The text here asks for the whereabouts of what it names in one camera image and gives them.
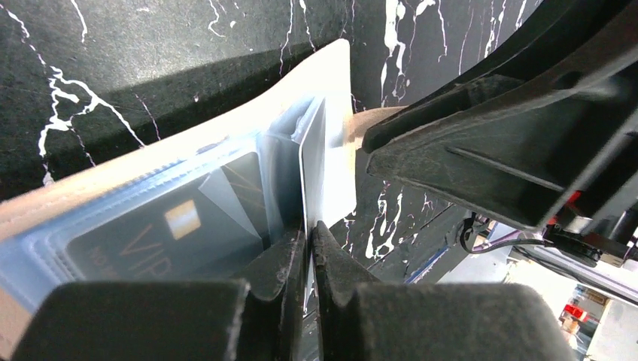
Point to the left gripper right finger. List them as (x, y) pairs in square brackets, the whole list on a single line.
[(363, 318)]

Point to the dark grey card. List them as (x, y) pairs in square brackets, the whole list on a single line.
[(311, 137)]

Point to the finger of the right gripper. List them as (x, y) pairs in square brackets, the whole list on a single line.
[(549, 116)]

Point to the beige leather card holder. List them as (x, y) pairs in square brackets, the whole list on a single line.
[(37, 226)]

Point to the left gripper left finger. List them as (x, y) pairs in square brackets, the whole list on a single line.
[(257, 315)]

